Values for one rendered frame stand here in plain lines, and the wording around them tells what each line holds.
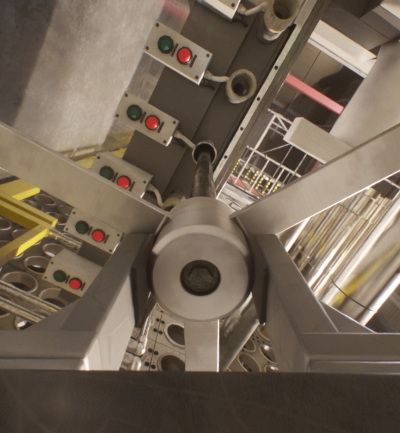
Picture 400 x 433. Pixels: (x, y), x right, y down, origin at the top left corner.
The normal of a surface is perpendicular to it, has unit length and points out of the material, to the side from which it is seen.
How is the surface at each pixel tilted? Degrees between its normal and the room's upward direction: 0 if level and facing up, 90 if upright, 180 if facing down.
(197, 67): 90
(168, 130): 90
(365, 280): 124
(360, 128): 132
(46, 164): 90
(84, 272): 90
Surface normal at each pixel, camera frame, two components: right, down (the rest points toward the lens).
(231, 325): -0.68, -0.17
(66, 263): 0.48, -0.84
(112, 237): -0.02, 0.29
